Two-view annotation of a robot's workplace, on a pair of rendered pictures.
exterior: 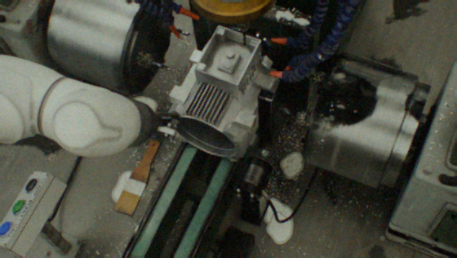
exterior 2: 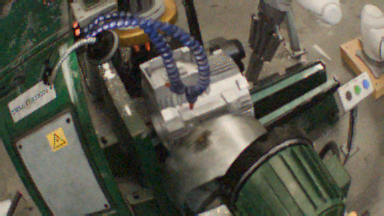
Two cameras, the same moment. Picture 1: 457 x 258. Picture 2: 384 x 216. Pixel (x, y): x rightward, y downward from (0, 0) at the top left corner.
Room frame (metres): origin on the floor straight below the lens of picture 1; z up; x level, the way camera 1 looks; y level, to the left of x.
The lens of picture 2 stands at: (1.60, 0.76, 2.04)
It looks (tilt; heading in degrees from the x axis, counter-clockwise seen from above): 41 degrees down; 222
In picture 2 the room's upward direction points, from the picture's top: 12 degrees counter-clockwise
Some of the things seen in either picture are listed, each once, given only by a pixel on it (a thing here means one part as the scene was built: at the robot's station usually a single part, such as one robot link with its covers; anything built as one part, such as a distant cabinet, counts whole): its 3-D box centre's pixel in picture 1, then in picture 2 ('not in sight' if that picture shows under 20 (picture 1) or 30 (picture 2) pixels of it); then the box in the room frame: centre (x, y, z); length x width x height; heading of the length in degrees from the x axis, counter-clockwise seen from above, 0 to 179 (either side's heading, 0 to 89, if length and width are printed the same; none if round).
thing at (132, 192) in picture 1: (139, 176); not in sight; (0.66, 0.22, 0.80); 0.21 x 0.05 x 0.01; 152
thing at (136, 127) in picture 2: (259, 37); (121, 151); (0.90, -0.12, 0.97); 0.30 x 0.11 x 0.34; 59
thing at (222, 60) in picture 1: (228, 64); (174, 78); (0.76, -0.03, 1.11); 0.12 x 0.11 x 0.07; 148
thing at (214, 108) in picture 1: (224, 100); (198, 103); (0.72, -0.01, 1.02); 0.20 x 0.19 x 0.19; 148
